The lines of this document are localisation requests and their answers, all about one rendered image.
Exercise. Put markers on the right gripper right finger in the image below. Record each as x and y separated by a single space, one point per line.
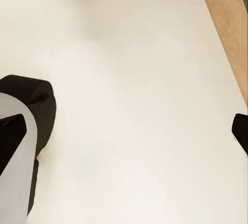
240 130

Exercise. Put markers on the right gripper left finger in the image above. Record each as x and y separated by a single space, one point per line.
12 131

